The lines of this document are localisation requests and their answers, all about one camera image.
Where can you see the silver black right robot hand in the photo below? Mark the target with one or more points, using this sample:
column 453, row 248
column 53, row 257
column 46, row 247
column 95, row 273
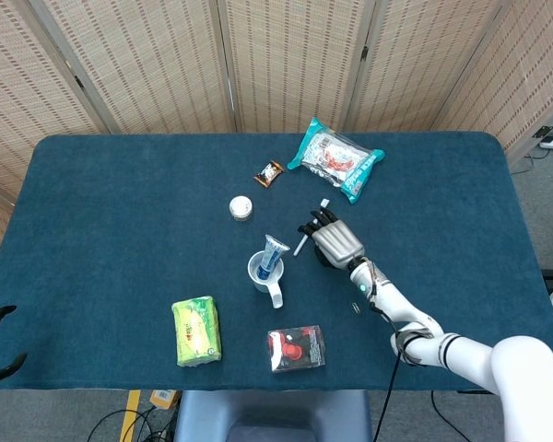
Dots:
column 336, row 241

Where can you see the white toothbrush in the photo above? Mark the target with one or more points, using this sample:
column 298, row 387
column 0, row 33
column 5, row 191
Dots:
column 299, row 248

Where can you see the blue white toothpaste tube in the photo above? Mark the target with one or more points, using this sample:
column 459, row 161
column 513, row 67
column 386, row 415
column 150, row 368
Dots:
column 272, row 255

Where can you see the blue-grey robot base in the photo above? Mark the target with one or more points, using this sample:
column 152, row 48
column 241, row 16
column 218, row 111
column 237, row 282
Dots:
column 272, row 414

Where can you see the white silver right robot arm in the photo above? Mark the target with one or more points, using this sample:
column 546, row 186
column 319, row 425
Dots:
column 525, row 368

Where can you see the metal paper clip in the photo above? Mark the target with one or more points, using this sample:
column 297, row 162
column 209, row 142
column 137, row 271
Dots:
column 357, row 308

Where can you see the teal snack package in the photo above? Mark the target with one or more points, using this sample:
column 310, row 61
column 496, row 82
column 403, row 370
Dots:
column 336, row 159

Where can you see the brown candy wrapper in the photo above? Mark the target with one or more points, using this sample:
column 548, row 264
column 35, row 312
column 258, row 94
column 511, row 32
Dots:
column 268, row 173

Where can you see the small clear round jar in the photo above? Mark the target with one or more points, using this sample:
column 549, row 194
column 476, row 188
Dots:
column 240, row 208

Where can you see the clear box of capsules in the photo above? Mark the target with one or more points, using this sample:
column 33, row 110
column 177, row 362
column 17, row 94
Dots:
column 297, row 350

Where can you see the dark teal tablecloth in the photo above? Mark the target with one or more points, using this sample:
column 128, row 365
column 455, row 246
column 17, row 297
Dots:
column 120, row 230

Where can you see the green tissue pack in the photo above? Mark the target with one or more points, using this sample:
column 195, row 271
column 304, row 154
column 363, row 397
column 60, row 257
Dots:
column 196, row 331

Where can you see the yellow cardboard box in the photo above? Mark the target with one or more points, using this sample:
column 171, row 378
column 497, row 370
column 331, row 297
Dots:
column 163, row 398

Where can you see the black power adapter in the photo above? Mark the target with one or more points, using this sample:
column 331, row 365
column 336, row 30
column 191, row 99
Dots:
column 544, row 132

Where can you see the woven folding screen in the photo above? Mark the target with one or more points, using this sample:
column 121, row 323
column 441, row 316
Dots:
column 143, row 69

